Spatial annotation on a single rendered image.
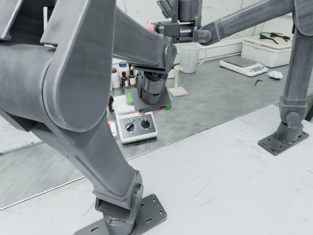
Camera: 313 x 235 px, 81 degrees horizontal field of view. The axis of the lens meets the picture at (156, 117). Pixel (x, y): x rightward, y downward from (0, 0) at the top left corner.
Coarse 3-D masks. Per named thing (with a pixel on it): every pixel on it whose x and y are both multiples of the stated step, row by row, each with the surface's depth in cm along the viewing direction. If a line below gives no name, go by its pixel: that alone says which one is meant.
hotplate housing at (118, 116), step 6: (114, 102) 73; (114, 108) 70; (120, 114) 66; (126, 114) 66; (132, 114) 66; (138, 114) 66; (120, 126) 63; (120, 132) 62; (156, 132) 64; (126, 138) 62; (132, 138) 62; (138, 138) 63; (144, 138) 64
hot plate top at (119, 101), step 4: (120, 96) 73; (124, 96) 73; (116, 100) 71; (120, 100) 71; (124, 100) 71; (116, 104) 68; (120, 104) 68; (124, 104) 68; (116, 108) 66; (120, 108) 66; (124, 108) 66; (128, 108) 66; (132, 108) 66; (120, 112) 64; (124, 112) 65
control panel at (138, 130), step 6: (150, 114) 67; (120, 120) 64; (126, 120) 64; (150, 120) 66; (138, 126) 64; (150, 126) 65; (126, 132) 62; (132, 132) 63; (138, 132) 63; (144, 132) 63; (150, 132) 64
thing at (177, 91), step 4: (176, 68) 89; (180, 68) 89; (176, 72) 91; (176, 76) 92; (176, 80) 94; (176, 84) 95; (172, 88) 97; (176, 88) 96; (180, 88) 97; (172, 92) 93; (176, 92) 93; (180, 92) 93; (184, 92) 93; (176, 96) 91
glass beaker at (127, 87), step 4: (128, 84) 67; (132, 84) 67; (136, 84) 66; (124, 88) 64; (128, 88) 67; (132, 88) 68; (136, 88) 63; (128, 92) 63; (128, 96) 64; (128, 100) 65; (132, 100) 65; (128, 104) 67; (132, 104) 66
